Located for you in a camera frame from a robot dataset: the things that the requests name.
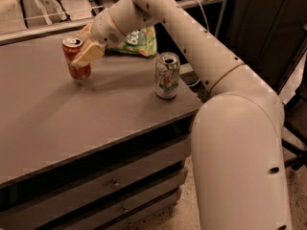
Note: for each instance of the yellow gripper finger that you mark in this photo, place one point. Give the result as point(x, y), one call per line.
point(90, 51)
point(85, 32)

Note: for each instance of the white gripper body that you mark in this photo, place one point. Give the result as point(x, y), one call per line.
point(103, 29)

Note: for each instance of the red coca-cola can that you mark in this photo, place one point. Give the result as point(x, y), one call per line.
point(71, 45)

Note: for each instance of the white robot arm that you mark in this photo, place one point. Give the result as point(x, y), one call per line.
point(236, 139)

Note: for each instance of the white 7up can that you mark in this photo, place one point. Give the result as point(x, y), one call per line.
point(167, 68)

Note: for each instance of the green chip bag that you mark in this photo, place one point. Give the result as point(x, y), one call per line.
point(140, 42)

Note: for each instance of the grey drawer cabinet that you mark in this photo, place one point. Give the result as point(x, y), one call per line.
point(99, 154)

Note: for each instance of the black office chair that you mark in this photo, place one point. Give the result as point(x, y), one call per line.
point(293, 93)

